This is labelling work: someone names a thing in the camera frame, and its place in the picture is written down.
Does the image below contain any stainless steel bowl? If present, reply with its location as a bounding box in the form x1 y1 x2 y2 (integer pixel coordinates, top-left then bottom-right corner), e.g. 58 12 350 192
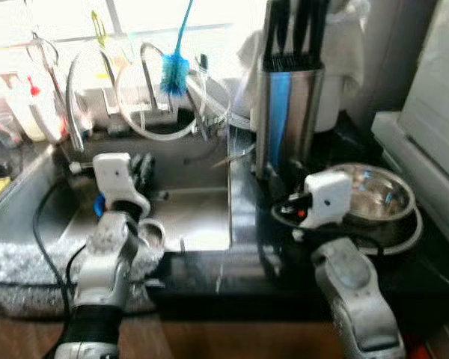
337 163 418 244

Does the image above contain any shallow stainless steel plate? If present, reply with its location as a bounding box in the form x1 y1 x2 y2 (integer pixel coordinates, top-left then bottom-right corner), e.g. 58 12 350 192
314 165 424 256

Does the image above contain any blue plastic bowl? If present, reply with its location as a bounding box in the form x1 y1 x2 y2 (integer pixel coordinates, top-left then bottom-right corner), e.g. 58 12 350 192
94 193 110 218

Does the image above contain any stainless steel sink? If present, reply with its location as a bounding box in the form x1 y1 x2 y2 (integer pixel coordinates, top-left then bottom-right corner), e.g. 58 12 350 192
0 138 233 252

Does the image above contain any thin brown stick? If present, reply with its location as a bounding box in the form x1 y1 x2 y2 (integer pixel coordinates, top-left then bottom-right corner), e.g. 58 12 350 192
210 146 256 168

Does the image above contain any chrome arched faucet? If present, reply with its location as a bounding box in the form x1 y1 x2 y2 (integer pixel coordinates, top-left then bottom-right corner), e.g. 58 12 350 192
105 41 174 125

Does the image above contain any stainless steel knife block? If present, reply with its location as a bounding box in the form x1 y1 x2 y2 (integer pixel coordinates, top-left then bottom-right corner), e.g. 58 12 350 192
254 64 326 180

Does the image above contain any flexible spring neck faucet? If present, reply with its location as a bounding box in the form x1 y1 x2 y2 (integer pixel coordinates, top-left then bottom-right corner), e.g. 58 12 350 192
64 49 110 150

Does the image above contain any blue bottle brush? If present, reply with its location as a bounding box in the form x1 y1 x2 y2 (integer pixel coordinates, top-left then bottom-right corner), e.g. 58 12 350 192
159 0 198 98

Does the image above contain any white cylindrical container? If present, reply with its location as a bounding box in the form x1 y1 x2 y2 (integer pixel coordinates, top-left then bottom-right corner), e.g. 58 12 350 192
314 67 349 134

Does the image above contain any translucent plastic bottle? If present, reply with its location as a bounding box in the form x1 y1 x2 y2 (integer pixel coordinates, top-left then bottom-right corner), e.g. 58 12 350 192
4 75 46 141

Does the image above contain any brown wooden cabinet front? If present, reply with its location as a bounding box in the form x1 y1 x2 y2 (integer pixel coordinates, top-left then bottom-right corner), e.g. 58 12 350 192
0 314 435 359

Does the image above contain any clear plastic cup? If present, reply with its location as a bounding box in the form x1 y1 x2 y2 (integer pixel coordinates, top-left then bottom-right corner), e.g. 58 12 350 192
0 112 23 150

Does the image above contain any clear bubble wrap sheet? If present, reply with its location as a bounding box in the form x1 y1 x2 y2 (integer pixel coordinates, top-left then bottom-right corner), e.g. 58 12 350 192
0 236 167 315

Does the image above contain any yellow green hanging utensil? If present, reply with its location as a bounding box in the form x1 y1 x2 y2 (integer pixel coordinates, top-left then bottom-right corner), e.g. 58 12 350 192
90 9 110 46

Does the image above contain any round metal mesh strainer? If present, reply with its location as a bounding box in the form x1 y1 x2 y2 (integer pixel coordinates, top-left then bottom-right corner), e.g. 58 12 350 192
26 34 65 98

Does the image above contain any white ribbed appliance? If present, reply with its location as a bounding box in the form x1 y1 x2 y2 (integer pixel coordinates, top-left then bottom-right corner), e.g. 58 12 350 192
370 0 449 359

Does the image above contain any white draped cloth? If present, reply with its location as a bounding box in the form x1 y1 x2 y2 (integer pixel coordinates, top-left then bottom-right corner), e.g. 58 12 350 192
236 0 369 83

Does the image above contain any small orange object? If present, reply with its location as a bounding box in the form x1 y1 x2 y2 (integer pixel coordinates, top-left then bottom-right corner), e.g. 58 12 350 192
404 340 428 359

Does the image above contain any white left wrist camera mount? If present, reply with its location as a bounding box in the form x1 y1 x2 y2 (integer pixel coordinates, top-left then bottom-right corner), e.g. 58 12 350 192
92 153 152 219

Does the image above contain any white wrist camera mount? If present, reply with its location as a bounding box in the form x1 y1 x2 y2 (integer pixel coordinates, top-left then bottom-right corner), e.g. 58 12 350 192
303 171 352 229
92 153 152 219

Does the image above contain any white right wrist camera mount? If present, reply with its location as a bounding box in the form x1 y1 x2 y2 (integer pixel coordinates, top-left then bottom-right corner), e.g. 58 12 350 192
303 171 352 229

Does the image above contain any white looped hose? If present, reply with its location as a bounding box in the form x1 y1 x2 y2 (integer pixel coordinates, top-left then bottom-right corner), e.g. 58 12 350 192
112 64 249 143

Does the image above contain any chrome spring sprayer hose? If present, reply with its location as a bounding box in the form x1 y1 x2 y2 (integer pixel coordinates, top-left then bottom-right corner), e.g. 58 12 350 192
187 82 212 143

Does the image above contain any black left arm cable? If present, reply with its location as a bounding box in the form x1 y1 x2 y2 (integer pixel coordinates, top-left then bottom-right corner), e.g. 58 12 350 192
34 179 100 301

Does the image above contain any black handled knife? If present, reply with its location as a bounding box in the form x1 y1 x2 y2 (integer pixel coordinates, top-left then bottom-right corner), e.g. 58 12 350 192
282 0 299 72
298 0 314 72
263 0 282 72
313 0 330 70

